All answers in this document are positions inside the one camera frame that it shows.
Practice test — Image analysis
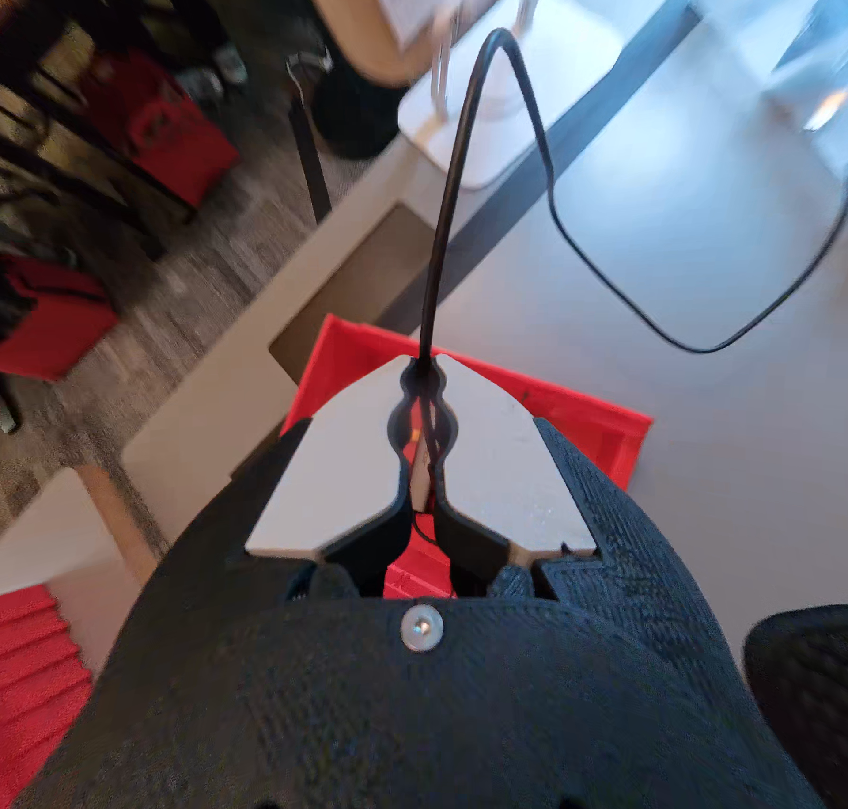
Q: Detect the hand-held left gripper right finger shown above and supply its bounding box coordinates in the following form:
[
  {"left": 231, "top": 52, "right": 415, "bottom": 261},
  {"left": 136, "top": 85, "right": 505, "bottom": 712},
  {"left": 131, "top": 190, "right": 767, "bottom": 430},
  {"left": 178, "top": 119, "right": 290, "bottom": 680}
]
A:
[{"left": 431, "top": 353, "right": 598, "bottom": 558}]

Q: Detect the red ribbed plastic bin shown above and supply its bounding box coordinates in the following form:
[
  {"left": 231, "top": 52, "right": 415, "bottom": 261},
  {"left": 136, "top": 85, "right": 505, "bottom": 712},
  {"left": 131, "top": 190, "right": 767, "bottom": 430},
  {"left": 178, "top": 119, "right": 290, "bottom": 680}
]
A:
[{"left": 0, "top": 584, "right": 95, "bottom": 800}]

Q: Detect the red bag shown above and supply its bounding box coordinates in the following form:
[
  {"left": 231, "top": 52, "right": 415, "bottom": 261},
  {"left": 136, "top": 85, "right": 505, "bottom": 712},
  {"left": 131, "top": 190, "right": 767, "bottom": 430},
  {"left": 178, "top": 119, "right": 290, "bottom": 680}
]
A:
[
  {"left": 0, "top": 255, "right": 121, "bottom": 382},
  {"left": 83, "top": 50, "right": 241, "bottom": 208}
]

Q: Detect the black usb cable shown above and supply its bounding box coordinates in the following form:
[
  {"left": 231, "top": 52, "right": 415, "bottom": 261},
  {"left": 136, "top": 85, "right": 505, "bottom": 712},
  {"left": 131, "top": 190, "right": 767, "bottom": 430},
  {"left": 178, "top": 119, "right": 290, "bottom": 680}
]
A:
[{"left": 409, "top": 27, "right": 848, "bottom": 548}]

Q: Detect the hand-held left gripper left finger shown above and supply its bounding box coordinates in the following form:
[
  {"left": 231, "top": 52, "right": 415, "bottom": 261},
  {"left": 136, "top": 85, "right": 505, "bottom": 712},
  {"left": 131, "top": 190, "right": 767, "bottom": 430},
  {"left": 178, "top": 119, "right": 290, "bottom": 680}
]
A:
[{"left": 245, "top": 355, "right": 415, "bottom": 558}]

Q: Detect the wooden table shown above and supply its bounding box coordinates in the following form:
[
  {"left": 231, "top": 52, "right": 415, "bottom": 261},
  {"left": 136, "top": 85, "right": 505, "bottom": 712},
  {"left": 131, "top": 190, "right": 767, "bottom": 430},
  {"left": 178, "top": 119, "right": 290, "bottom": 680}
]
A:
[{"left": 0, "top": 464, "right": 167, "bottom": 680}]

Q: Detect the instruction sheet on stand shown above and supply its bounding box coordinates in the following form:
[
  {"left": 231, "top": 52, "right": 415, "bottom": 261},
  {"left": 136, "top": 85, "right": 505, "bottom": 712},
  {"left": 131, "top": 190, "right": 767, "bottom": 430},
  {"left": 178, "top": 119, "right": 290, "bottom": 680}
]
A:
[{"left": 291, "top": 0, "right": 625, "bottom": 192}]

